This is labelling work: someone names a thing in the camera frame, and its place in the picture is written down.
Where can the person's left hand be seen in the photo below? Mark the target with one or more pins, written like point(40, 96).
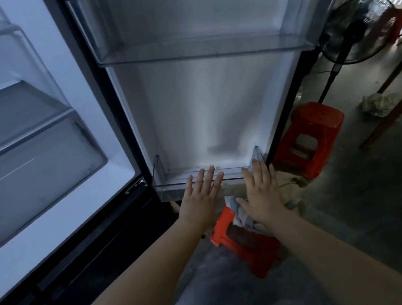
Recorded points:
point(201, 208)

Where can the person's right hand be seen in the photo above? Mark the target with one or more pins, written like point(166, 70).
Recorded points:
point(265, 201)

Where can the fridge door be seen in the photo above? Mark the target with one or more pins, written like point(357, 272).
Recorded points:
point(211, 113)

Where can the crisper drawer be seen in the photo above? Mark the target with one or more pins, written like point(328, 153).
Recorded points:
point(40, 189)

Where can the person's left forearm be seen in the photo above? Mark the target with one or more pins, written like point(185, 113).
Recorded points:
point(140, 293)

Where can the person's right forearm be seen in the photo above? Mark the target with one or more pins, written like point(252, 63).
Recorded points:
point(342, 268)

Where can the black refrigerator body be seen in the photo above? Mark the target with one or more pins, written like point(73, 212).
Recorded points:
point(111, 188)

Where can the clear door bin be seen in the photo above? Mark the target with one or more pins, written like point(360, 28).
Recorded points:
point(165, 186)
point(204, 48)

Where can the light grey trousers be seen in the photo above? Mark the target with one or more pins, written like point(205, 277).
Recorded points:
point(237, 297)

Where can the brown wooden table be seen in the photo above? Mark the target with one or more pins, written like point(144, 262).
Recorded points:
point(396, 105)

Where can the black standing fan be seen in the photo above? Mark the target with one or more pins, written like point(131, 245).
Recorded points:
point(356, 32)

